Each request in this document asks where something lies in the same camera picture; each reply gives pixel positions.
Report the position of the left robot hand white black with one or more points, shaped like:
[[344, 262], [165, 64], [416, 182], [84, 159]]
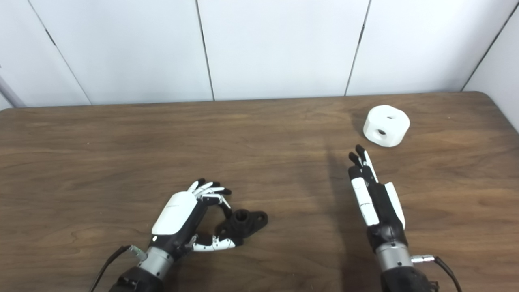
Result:
[[176, 215]]

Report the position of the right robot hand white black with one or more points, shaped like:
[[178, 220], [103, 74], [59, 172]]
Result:
[[365, 202]]

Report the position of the black flanged holder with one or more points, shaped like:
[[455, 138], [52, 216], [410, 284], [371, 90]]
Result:
[[247, 223]]

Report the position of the round white piece with holes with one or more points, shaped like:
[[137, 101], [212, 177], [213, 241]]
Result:
[[389, 125]]

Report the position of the grey wall corner post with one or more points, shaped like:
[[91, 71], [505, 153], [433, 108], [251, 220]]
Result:
[[10, 94]]

